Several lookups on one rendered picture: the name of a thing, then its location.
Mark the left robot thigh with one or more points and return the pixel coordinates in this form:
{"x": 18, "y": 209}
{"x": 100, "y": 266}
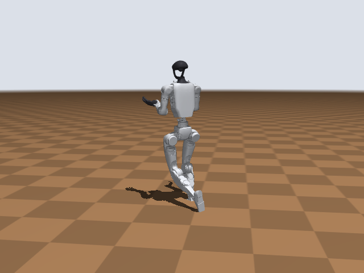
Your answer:
{"x": 169, "y": 142}

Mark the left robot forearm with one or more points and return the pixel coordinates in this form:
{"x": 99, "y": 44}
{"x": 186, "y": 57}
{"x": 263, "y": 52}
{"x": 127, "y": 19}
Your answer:
{"x": 158, "y": 105}

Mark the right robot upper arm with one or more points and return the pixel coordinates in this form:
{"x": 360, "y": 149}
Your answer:
{"x": 197, "y": 96}

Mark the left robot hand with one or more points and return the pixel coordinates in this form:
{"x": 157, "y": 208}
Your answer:
{"x": 148, "y": 102}

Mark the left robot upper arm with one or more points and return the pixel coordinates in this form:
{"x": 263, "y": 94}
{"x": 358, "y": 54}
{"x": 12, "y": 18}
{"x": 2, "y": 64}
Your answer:
{"x": 165, "y": 91}

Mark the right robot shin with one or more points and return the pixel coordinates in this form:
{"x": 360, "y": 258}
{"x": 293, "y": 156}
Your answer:
{"x": 190, "y": 177}

